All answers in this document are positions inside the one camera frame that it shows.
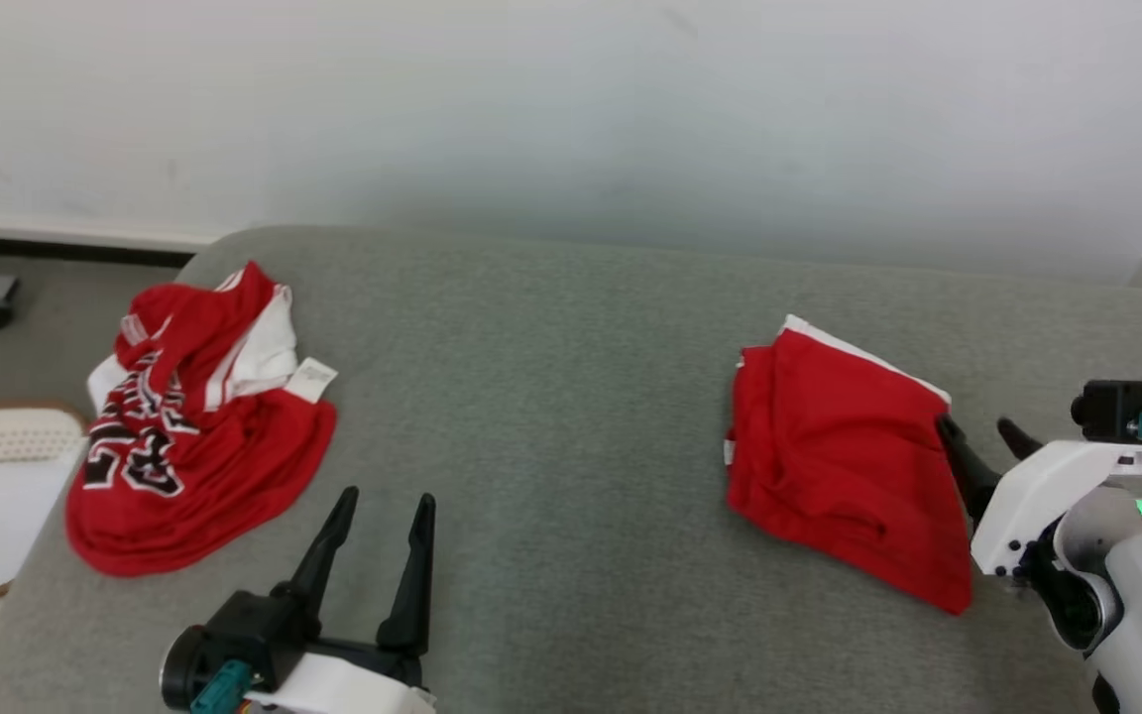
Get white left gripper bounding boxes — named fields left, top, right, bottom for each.
left=244, top=485, right=439, bottom=714

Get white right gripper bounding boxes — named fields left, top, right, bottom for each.
left=935, top=414, right=1142, bottom=578

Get red shorts with white stripes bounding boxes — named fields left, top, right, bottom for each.
left=724, top=314, right=975, bottom=617

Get red jersey with black print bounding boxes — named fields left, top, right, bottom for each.
left=65, top=260, right=340, bottom=579

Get white black baseboard strip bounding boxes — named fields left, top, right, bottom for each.
left=0, top=220, right=227, bottom=270

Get teal plug left camera cable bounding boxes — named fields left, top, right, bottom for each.
left=188, top=661, right=257, bottom=714

